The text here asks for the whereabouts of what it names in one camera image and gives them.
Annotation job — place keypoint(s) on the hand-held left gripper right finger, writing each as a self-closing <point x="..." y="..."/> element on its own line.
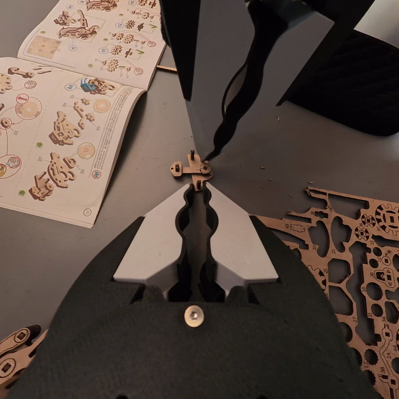
<point x="246" y="249"/>

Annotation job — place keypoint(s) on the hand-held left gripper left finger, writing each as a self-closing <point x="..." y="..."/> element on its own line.
<point x="149" y="249"/>

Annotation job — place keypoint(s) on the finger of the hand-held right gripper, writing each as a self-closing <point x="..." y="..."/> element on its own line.
<point x="290" y="46"/>
<point x="215" y="62"/>

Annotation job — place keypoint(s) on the small wooden model assembly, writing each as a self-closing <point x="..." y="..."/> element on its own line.
<point x="190" y="170"/>

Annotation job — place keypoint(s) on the wooden laser-cut parts sheet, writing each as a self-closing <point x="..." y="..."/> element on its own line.
<point x="280" y="229"/>

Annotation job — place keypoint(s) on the large partly assembled wooden model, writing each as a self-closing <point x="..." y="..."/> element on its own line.
<point x="15" y="346"/>

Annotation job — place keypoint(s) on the thin wooden stick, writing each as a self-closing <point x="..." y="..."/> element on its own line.
<point x="166" y="68"/>

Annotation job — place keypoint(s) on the open instruction booklet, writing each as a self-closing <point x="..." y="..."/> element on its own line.
<point x="62" y="93"/>

